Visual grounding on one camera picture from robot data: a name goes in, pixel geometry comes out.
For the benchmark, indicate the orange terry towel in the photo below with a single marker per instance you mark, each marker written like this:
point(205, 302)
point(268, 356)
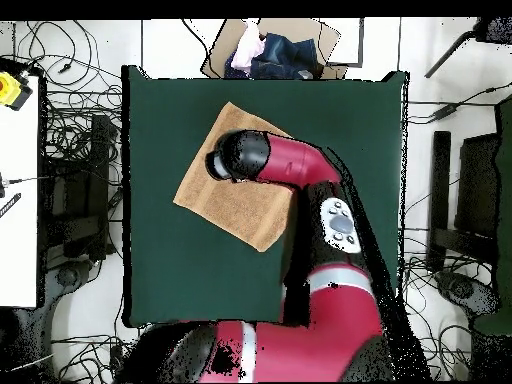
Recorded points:
point(240, 208)

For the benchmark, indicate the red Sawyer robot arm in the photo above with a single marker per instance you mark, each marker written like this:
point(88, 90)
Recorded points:
point(340, 312)

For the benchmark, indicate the black flat tool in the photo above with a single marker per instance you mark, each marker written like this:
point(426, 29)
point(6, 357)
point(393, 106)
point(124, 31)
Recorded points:
point(10, 204)

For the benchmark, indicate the dark green table cloth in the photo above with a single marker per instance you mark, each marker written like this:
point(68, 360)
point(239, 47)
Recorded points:
point(168, 260)

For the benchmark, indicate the blue denim jeans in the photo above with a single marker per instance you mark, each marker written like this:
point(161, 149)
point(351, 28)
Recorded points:
point(288, 56)

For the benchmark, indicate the pink garment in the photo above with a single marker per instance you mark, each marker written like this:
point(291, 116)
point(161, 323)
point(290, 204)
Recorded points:
point(248, 48)

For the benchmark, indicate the brown cardboard box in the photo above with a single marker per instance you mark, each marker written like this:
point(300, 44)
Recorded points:
point(320, 40)

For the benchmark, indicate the black stand base with caster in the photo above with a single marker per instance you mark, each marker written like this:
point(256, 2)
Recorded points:
point(66, 276)
point(462, 288)

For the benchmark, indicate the white desk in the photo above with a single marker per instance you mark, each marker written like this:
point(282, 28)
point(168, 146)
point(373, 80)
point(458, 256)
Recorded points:
point(18, 240)

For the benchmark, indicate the green cloth covered table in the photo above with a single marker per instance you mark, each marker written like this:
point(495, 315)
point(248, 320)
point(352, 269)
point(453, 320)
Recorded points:
point(504, 200)

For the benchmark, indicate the yellow emergency stop button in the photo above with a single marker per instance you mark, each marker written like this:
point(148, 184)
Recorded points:
point(10, 90)

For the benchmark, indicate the black tripod leg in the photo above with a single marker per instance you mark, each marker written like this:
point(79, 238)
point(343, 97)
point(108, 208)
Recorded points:
point(496, 30)

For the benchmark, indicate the black frame stand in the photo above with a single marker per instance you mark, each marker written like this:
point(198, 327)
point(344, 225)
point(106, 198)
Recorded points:
point(98, 160)

